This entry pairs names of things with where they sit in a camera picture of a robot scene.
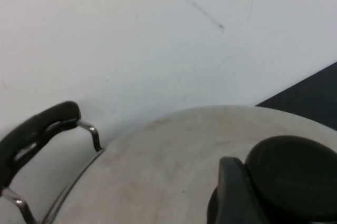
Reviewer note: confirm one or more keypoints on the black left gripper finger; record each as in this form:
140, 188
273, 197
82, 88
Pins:
234, 189

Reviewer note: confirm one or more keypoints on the steel lid with black knob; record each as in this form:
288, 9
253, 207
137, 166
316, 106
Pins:
163, 171

